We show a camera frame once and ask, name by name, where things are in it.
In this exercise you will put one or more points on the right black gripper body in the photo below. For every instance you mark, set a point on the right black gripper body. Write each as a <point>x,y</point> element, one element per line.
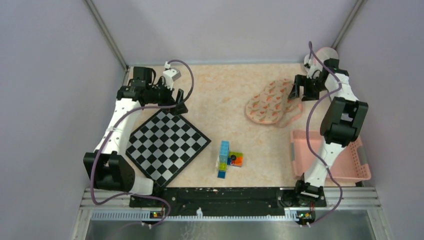
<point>312,88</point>

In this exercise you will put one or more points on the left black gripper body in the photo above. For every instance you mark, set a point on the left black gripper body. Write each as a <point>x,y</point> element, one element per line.
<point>161,95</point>

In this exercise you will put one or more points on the white pink mesh laundry bag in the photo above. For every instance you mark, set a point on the white pink mesh laundry bag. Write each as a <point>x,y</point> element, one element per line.
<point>324,54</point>

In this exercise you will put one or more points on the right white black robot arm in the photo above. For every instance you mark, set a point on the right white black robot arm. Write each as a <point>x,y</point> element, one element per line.
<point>341,125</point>

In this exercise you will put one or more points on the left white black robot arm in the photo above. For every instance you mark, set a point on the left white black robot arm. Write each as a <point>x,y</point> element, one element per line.
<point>106,166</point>

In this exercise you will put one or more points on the black white checkerboard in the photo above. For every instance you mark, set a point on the black white checkerboard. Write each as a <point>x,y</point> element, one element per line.
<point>164,145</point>

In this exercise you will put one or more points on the colourful toy block stack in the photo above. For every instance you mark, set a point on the colourful toy block stack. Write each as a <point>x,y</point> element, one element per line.
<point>227,158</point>

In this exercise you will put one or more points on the pink plastic basket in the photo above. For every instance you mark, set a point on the pink plastic basket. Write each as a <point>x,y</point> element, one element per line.
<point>351,165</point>

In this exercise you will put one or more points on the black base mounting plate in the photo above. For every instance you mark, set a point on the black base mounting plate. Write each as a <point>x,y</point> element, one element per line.
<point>226,201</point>

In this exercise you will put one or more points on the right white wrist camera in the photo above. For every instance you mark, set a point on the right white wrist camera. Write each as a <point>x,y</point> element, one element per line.
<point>311,66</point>

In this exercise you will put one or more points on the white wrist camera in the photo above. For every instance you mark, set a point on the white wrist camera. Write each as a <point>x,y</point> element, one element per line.
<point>170,75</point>
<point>311,66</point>

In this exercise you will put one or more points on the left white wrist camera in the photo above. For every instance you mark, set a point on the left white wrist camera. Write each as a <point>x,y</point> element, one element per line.
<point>170,75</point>

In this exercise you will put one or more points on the aluminium frame rail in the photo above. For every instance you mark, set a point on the aluminium frame rail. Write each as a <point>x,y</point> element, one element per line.
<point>113,207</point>

